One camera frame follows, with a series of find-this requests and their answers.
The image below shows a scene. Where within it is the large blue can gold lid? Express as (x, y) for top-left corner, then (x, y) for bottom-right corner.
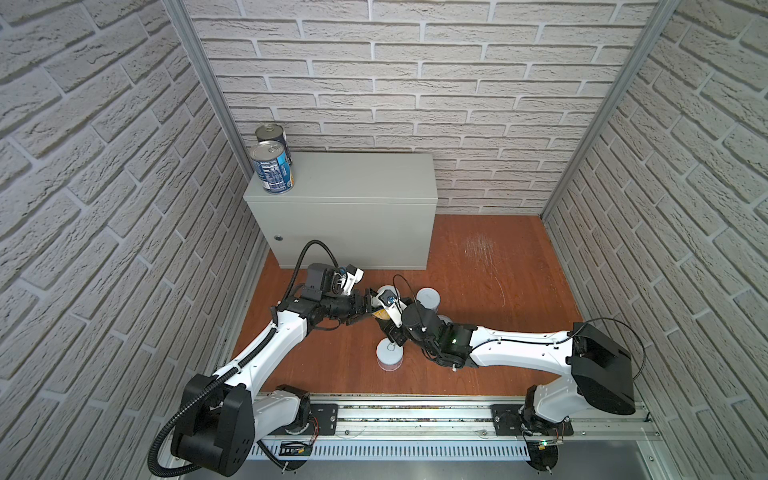
(250, 140), (294, 194)

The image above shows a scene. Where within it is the tall dark blue can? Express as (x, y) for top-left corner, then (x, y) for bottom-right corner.
(255, 123), (292, 164)

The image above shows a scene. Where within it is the orange can with white lid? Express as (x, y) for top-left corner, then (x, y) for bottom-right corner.
(372, 306), (390, 320)

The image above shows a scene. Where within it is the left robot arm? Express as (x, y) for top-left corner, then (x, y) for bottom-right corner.
(148, 263), (372, 477)

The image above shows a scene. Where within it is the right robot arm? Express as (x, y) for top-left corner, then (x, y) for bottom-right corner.
(374, 300), (636, 424)

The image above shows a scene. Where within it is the white can with pull tab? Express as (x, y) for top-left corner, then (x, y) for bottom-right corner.
(376, 339), (404, 372)

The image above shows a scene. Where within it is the yellow can with pull tab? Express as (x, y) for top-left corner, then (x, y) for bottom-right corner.
(376, 284), (399, 298)

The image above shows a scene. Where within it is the white can near right gripper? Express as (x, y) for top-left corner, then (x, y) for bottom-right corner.
(416, 287), (441, 312)

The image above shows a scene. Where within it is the grey metal cabinet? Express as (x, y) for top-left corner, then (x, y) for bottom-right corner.
(244, 152), (438, 270)

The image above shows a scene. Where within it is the aluminium corner profile left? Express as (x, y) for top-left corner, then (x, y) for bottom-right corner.
(164, 0), (254, 180)

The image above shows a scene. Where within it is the aluminium corner profile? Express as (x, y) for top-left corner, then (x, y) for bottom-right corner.
(540, 0), (680, 222)
(164, 0), (254, 180)

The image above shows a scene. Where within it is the aluminium corner profile right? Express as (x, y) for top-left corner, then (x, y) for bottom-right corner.
(540, 0), (680, 222)

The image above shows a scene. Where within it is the right camera black cable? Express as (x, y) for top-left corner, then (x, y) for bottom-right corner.
(392, 274), (418, 304)

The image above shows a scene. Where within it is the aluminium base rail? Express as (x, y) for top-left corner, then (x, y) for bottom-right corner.
(213, 392), (661, 475)

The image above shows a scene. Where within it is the black corrugated cable conduit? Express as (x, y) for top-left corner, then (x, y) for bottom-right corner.
(146, 239), (340, 478)

